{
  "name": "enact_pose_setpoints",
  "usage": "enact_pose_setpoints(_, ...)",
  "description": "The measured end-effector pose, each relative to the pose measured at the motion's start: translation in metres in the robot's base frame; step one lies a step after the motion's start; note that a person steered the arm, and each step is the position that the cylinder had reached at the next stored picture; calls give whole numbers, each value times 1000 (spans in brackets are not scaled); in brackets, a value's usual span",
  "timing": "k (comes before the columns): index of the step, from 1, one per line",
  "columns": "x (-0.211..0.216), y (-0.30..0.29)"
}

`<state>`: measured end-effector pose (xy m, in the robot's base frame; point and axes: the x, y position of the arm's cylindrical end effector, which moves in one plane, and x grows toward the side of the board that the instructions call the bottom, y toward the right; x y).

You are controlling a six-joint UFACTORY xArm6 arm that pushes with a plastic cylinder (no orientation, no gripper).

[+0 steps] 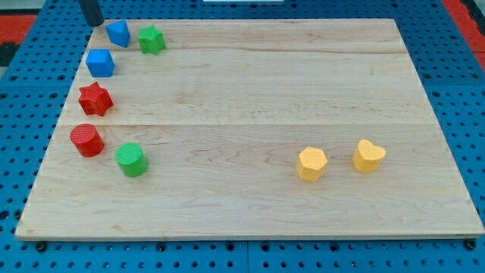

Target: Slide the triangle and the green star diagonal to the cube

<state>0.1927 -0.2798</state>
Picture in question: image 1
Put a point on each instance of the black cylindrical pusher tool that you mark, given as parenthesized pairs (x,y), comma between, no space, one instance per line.
(92,12)

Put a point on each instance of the blue triangle block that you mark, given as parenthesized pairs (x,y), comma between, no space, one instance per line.
(118,33)

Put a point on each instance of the green star block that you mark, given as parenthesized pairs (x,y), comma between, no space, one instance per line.
(151,40)

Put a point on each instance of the blue cube block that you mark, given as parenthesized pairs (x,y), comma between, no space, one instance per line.
(100,63)

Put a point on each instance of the red star block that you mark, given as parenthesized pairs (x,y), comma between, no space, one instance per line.
(94,99)

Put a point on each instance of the red cylinder block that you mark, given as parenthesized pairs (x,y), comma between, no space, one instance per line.
(87,140)

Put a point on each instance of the green cylinder block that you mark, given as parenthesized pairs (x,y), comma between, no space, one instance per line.
(131,159)

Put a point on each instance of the wooden board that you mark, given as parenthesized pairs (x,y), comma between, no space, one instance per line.
(222,114)

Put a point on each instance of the yellow hexagon block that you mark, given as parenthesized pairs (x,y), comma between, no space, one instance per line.
(311,164)

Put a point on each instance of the yellow heart block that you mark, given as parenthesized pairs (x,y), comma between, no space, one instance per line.
(367,157)

